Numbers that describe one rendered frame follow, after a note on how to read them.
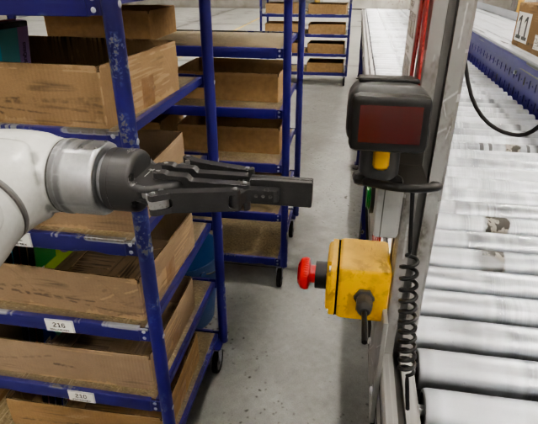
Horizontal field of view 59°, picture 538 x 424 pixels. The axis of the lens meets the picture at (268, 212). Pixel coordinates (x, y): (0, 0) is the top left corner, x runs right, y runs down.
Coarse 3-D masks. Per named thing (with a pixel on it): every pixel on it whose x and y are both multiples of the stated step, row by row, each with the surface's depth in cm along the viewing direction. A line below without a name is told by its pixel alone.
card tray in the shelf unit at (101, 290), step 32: (160, 224) 120; (192, 224) 118; (96, 256) 116; (128, 256) 115; (160, 256) 100; (0, 288) 100; (32, 288) 98; (64, 288) 96; (96, 288) 94; (128, 288) 92; (160, 288) 102
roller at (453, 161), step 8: (456, 160) 118; (464, 160) 118; (472, 160) 117; (480, 160) 117; (488, 160) 117; (496, 160) 117; (504, 160) 117; (496, 168) 116; (504, 168) 116; (512, 168) 115; (520, 168) 115; (528, 168) 115; (536, 168) 115
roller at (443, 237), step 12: (444, 240) 84; (456, 240) 84; (468, 240) 84; (480, 240) 84; (492, 240) 84; (504, 240) 83; (516, 240) 83; (528, 240) 83; (516, 252) 83; (528, 252) 82
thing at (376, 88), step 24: (360, 96) 36; (384, 96) 35; (408, 96) 35; (360, 120) 36; (384, 120) 36; (408, 120) 35; (360, 144) 36; (384, 144) 36; (408, 144) 36; (360, 168) 43; (384, 168) 41
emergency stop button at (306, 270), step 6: (306, 258) 57; (300, 264) 57; (306, 264) 56; (300, 270) 56; (306, 270) 56; (312, 270) 57; (300, 276) 56; (306, 276) 56; (312, 276) 57; (300, 282) 57; (306, 282) 56; (312, 282) 57; (306, 288) 57
